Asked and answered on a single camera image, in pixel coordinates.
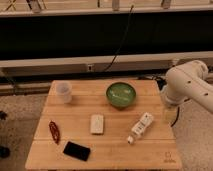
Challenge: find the white sponge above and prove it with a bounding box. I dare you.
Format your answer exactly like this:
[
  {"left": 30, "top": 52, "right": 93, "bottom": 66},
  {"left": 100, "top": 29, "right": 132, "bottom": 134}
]
[{"left": 90, "top": 115, "right": 104, "bottom": 134}]

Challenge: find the translucent plastic cup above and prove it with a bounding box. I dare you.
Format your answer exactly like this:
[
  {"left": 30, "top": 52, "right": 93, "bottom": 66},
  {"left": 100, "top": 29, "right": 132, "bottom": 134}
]
[{"left": 55, "top": 82, "right": 72, "bottom": 103}]

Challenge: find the black rectangular sponge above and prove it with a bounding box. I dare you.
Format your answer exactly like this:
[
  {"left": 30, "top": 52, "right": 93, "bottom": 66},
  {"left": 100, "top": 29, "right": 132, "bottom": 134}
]
[{"left": 63, "top": 142, "right": 90, "bottom": 161}]

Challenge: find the clear plastic bottle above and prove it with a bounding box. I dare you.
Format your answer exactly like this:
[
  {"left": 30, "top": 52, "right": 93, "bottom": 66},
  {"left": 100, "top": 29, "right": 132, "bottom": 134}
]
[{"left": 127, "top": 112, "right": 154, "bottom": 144}]

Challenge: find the green bowl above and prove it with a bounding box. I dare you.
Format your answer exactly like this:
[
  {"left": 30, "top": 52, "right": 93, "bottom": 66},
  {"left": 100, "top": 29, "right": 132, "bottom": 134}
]
[{"left": 106, "top": 82, "right": 136, "bottom": 108}]

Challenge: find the black hanging cable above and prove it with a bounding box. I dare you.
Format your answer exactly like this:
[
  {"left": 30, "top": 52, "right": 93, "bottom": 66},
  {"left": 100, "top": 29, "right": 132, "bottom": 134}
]
[{"left": 102, "top": 3, "right": 135, "bottom": 73}]

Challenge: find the red brown elongated object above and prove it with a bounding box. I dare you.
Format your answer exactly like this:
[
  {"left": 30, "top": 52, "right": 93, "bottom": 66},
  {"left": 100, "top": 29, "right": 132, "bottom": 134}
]
[{"left": 49, "top": 121, "right": 60, "bottom": 144}]

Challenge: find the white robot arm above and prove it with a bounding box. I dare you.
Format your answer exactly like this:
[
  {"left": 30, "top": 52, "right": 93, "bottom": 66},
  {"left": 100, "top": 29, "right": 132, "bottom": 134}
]
[{"left": 160, "top": 60, "right": 213, "bottom": 126}]

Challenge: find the wooden folding table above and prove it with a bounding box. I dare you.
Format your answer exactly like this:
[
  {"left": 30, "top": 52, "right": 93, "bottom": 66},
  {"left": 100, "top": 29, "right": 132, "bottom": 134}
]
[{"left": 25, "top": 79, "right": 182, "bottom": 171}]

